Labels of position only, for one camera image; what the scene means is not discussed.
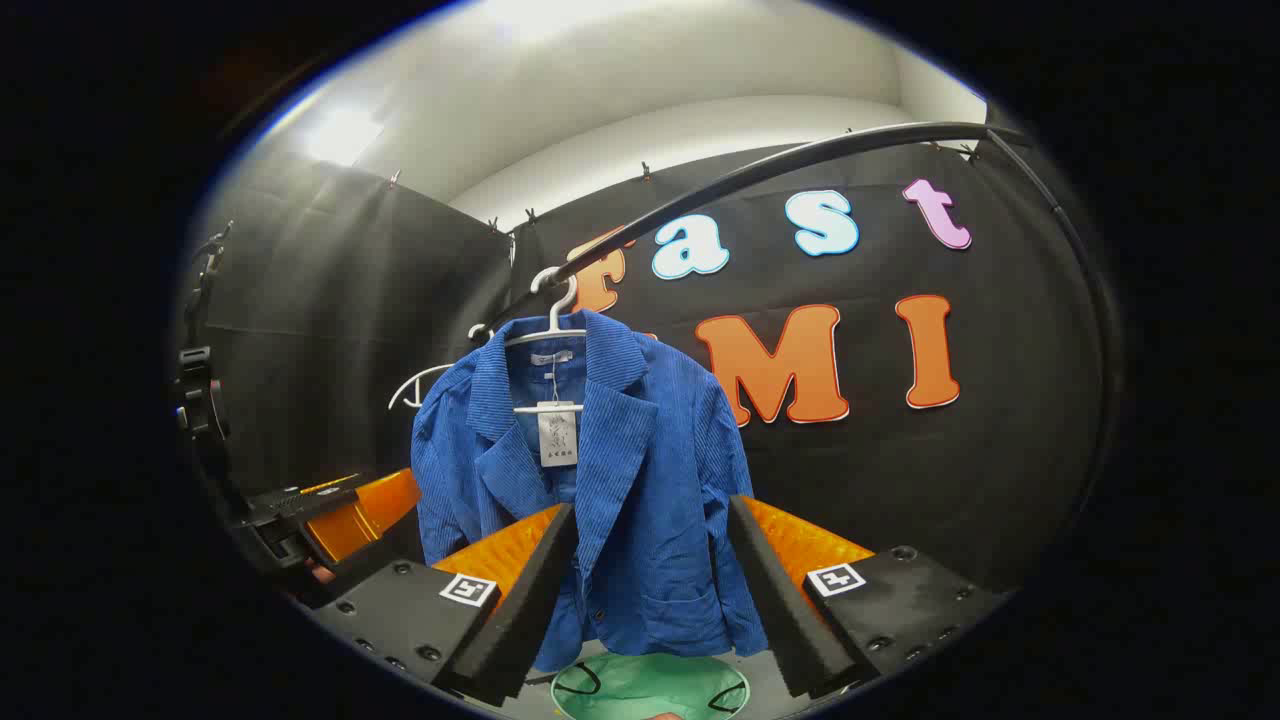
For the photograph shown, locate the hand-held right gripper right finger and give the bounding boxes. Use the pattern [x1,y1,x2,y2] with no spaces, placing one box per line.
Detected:
[727,495,1011,699]

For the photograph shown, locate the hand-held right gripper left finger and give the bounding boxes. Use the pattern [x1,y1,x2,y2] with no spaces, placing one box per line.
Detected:
[310,503,579,707]

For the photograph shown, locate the green laundry hamper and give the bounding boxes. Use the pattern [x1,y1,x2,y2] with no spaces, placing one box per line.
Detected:
[550,652,751,720]

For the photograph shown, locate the blue corduroy jacket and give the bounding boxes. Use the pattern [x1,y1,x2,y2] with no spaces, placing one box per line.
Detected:
[410,310,769,673]

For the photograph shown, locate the small white clothes hanger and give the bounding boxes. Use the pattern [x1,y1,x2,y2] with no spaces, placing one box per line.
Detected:
[388,324,493,412]

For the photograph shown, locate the large white clothes hanger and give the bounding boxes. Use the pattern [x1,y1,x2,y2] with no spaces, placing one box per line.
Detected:
[503,267,589,416]

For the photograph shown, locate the black clothes rack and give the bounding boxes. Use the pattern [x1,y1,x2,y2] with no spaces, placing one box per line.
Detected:
[478,121,1121,521]

